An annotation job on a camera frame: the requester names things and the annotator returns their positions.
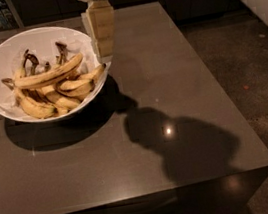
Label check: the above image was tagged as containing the middle curved banana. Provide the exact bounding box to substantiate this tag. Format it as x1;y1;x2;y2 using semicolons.
56;79;95;97

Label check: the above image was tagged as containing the white paper bowl liner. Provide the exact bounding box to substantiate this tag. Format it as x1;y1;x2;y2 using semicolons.
0;42;108;123

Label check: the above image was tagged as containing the right short banana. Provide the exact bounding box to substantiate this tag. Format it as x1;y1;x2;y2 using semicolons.
79;64;106;83

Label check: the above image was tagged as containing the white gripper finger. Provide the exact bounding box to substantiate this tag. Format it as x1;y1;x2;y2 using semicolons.
81;13;113;64

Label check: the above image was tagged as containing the lower center banana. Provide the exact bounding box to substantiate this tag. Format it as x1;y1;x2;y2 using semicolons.
39;85;81;110

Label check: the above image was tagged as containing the white bowl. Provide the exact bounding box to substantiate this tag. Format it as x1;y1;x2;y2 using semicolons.
0;26;97;123

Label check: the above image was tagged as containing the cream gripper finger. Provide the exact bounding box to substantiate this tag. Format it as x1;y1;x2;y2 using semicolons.
85;0;115;58

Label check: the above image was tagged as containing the lower left banana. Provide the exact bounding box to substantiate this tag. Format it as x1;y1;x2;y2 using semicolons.
14;88;56;119

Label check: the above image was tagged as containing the long banana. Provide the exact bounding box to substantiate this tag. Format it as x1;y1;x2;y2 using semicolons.
0;52;87;94

